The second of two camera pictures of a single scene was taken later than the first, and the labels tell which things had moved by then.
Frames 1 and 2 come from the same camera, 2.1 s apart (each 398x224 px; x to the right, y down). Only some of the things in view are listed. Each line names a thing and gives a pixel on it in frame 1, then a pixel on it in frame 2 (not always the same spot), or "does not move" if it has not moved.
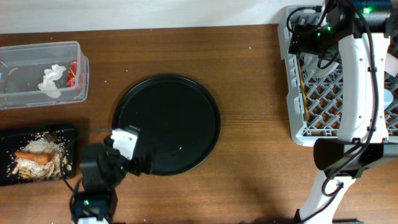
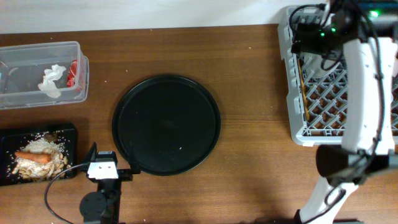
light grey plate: (311, 67) does not move
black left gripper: (109, 141) -> (134, 163)
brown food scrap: (51, 138) does not move
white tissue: (47, 84) does not move
